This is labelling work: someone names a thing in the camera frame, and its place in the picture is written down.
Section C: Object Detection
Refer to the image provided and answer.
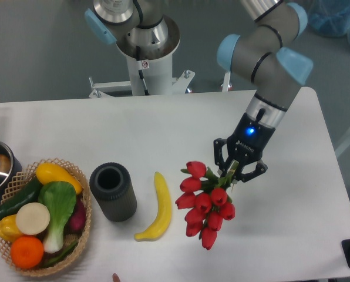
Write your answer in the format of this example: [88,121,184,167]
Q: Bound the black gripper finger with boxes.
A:
[233,160,268,183]
[213,138,232,177]

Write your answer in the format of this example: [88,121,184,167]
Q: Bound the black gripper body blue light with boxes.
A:
[226,113,275,165]

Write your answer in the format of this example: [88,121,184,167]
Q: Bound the red tulip bouquet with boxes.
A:
[175,161,237,250]

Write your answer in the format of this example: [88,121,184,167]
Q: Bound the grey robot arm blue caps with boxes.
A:
[85,1,313,182]

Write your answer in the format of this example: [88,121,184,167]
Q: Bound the fingertip at bottom edge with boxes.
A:
[112,273,120,282]

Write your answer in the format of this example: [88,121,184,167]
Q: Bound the yellow banana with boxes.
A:
[134,172,172,241]

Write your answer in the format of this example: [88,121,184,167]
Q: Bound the dark grey ribbed vase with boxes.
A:
[89,162,137,222]

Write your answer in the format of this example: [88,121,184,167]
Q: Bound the blue plastic bag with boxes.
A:
[308,1,350,45]

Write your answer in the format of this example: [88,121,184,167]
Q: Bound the purple sweet potato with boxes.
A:
[68,198,86,232]

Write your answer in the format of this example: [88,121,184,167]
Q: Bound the green bok choy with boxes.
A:
[38,181,76,254]

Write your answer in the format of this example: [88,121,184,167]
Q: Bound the yellow squash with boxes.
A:
[35,162,83,195]

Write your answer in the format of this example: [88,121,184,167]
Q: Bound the woven wicker basket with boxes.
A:
[0,158,92,277]

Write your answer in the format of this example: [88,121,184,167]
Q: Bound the green cucumber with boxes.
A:
[0,176,43,220]

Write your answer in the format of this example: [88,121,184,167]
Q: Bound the white round radish slice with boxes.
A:
[15,202,50,236]

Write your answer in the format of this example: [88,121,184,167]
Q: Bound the green chili pepper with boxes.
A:
[41,241,78,268]

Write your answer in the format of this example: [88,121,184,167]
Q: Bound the orange fruit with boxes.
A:
[10,236,44,269]

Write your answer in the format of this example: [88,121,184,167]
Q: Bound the yellow bell pepper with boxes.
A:
[0,214,24,243]

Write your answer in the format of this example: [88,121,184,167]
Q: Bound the black cable on pedestal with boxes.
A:
[135,45,150,96]

